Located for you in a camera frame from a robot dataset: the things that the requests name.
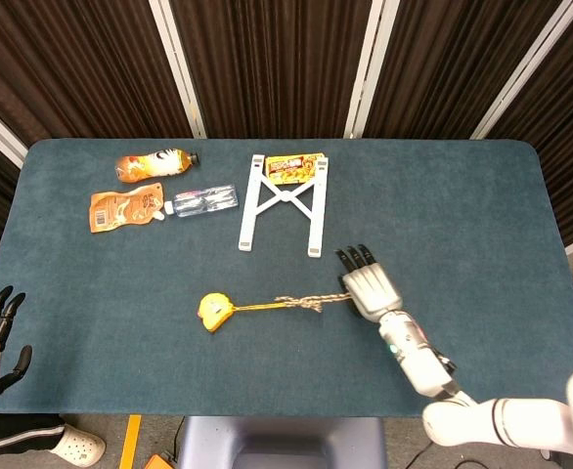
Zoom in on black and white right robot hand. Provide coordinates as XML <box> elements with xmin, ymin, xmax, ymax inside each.
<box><xmin>333</xmin><ymin>243</ymin><xmax>406</xmax><ymax>322</ymax></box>

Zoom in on yellow tape measure with strap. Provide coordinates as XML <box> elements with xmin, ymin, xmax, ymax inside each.
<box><xmin>197</xmin><ymin>291</ymin><xmax>290</xmax><ymax>334</ymax></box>

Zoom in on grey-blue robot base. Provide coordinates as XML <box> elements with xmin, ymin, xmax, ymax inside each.
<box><xmin>176</xmin><ymin>416</ymin><xmax>389</xmax><ymax>469</ymax></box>

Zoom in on black trouser leg white stripes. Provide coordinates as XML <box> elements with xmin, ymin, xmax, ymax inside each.
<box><xmin>0</xmin><ymin>412</ymin><xmax>67</xmax><ymax>453</ymax></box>

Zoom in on white folding stand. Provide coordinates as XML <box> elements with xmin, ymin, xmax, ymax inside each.
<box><xmin>238</xmin><ymin>153</ymin><xmax>331</xmax><ymax>259</ymax></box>

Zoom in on white perforated clog shoe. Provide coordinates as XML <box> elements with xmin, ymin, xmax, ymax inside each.
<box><xmin>51</xmin><ymin>423</ymin><xmax>107</xmax><ymax>468</ymax></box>

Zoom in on yellow snack box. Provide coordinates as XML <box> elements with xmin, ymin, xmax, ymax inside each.
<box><xmin>264</xmin><ymin>151</ymin><xmax>328</xmax><ymax>186</ymax></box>

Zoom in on teal felt table cover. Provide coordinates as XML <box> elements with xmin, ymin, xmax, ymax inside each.
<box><xmin>0</xmin><ymin>138</ymin><xmax>573</xmax><ymax>420</ymax></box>

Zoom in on clear plastic water bottle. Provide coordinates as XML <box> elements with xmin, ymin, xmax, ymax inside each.
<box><xmin>162</xmin><ymin>183</ymin><xmax>241</xmax><ymax>217</ymax></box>

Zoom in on orange spout pouch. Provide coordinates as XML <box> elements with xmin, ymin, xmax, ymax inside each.
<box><xmin>88</xmin><ymin>182</ymin><xmax>166</xmax><ymax>235</ymax></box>

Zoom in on orange drink bottle black cap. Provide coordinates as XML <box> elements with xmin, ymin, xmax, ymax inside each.
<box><xmin>114</xmin><ymin>149</ymin><xmax>200</xmax><ymax>185</ymax></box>

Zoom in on black floor cable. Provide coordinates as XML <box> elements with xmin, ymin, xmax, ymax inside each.
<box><xmin>170</xmin><ymin>416</ymin><xmax>186</xmax><ymax>460</ymax></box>
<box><xmin>403</xmin><ymin>442</ymin><xmax>493</xmax><ymax>469</ymax></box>

